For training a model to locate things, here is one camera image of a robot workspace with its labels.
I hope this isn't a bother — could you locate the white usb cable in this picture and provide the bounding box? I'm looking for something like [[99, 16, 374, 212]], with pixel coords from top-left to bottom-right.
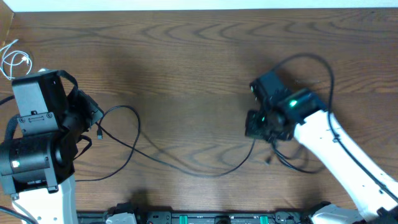
[[0, 38, 34, 80]]

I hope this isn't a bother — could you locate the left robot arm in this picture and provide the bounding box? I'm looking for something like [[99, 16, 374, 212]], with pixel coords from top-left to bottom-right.
[[1, 70, 103, 223]]

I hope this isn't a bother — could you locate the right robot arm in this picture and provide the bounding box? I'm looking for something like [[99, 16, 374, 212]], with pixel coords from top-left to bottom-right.
[[245, 72, 397, 223]]

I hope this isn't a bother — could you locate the right camera black cable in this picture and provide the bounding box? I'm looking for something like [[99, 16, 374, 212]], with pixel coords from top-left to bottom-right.
[[272, 52, 398, 203]]

